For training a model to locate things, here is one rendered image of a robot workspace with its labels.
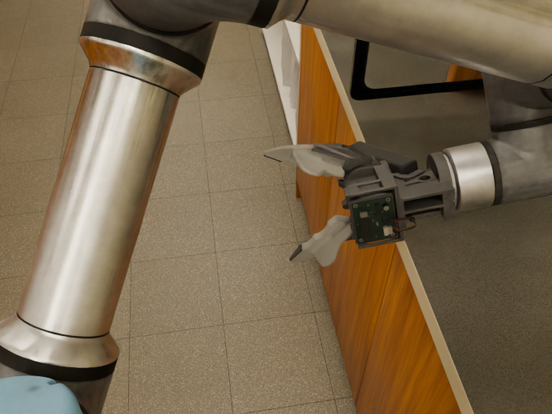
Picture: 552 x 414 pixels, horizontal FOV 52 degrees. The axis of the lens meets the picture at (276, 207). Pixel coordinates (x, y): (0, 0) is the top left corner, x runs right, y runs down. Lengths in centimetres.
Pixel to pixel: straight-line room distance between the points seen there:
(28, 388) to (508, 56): 46
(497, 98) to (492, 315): 34
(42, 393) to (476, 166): 47
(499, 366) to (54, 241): 58
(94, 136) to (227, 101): 222
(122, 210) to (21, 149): 217
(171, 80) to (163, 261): 159
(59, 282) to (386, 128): 74
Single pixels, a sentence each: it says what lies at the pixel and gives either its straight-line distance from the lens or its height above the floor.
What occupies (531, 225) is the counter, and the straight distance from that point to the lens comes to 100.
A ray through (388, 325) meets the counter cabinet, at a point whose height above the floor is 63.
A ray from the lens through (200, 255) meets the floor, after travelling 208.
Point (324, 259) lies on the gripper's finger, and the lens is 68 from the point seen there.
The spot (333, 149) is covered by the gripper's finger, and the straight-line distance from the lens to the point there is 65.
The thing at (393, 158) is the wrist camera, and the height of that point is 118.
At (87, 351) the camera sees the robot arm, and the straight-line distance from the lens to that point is 55.
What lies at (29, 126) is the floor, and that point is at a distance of 280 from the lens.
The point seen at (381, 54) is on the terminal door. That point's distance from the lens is 104.
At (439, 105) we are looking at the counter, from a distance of 119.
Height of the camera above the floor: 163
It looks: 48 degrees down
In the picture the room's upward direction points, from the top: straight up
